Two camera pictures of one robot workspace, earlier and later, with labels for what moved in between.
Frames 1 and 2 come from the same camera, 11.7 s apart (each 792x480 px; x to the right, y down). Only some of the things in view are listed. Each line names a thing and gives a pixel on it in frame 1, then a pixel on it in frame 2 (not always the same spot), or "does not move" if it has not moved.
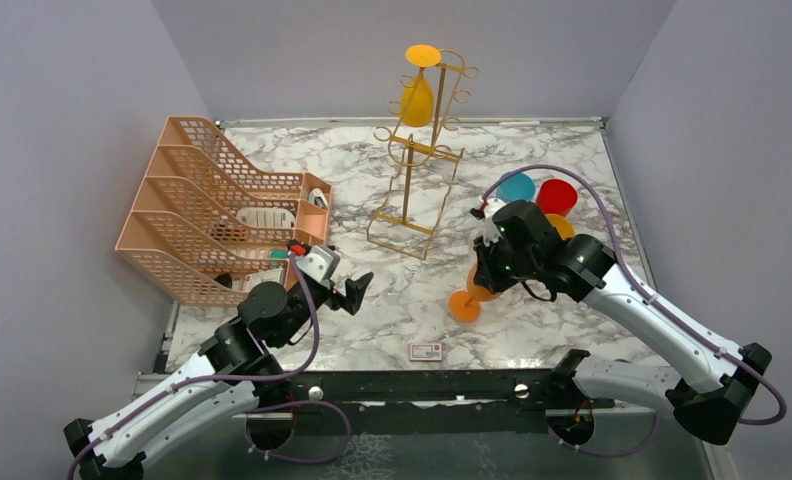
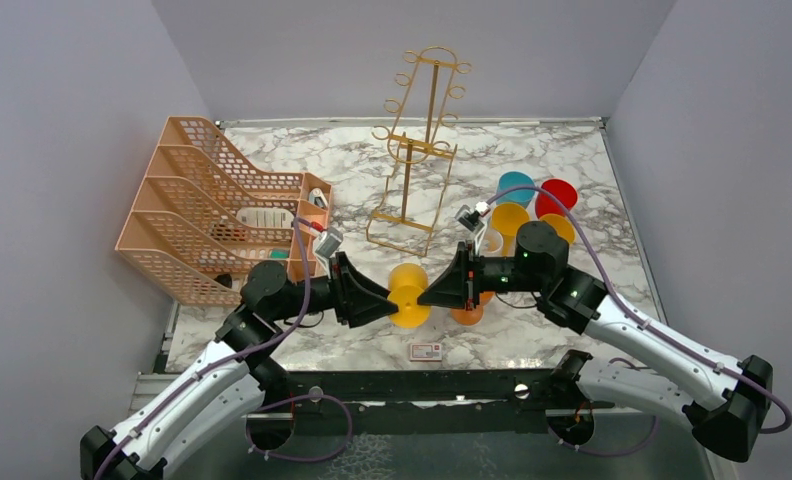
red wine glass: [556, 196] does not move
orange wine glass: [464, 305] does not move
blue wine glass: [515, 186] does not move
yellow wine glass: [417, 97] → [406, 282]
